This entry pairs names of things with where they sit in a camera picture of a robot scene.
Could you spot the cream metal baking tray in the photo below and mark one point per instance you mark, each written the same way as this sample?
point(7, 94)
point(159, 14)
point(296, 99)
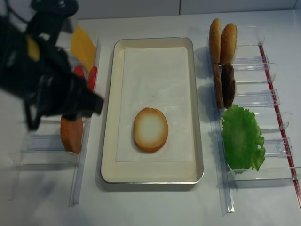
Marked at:
point(148, 172)

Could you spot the thin red tomato slice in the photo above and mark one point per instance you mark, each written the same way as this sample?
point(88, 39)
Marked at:
point(92, 78)

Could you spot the golden bun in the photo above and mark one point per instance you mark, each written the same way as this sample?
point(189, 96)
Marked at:
point(215, 40)
point(228, 43)

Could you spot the brown meat patty left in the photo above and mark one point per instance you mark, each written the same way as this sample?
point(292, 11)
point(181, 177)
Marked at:
point(218, 86)

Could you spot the clear acrylic right rack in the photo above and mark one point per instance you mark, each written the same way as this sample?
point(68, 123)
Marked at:
point(254, 74)

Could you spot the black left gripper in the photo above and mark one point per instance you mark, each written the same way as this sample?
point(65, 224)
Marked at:
point(59, 95)

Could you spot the golden bun right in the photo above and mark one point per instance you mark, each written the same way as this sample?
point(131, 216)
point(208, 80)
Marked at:
point(228, 43)

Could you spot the brown bread slice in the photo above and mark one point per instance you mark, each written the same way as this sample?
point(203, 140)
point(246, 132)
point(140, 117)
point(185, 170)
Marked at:
point(71, 133)

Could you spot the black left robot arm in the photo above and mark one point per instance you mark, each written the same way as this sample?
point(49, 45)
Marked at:
point(34, 69)

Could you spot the white paper sheet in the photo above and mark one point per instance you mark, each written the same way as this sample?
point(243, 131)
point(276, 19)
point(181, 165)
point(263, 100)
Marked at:
point(156, 78)

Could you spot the dark meat patty right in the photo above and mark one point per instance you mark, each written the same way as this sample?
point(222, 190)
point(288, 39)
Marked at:
point(228, 85)

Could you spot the bread slice white face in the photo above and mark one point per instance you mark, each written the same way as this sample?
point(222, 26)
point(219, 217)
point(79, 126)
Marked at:
point(150, 130)

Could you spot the golden bun left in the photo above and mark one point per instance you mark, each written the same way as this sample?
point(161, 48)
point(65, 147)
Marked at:
point(215, 40)

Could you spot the yellow cheese slice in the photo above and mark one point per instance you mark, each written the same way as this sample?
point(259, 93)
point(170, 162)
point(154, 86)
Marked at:
point(83, 48)

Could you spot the green lettuce leaf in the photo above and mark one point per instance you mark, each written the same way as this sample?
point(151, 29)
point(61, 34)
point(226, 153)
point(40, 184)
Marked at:
point(242, 138)

